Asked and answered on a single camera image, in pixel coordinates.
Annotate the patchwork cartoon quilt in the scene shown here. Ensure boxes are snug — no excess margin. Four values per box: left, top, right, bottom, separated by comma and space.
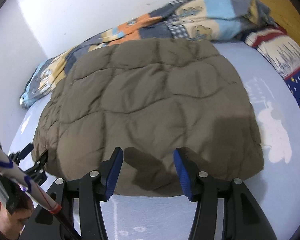
19, 0, 276, 109

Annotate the olive puffer jacket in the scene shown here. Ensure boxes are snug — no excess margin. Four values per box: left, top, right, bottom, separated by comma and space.
32, 38, 264, 197

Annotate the person's left hand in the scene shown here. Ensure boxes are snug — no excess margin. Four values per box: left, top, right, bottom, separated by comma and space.
0, 202, 34, 239

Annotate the wooden headboard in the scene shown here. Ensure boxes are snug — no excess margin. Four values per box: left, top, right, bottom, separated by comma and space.
260, 0, 300, 46

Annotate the blue star pillow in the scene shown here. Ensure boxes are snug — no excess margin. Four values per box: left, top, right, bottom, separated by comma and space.
239, 27, 300, 108

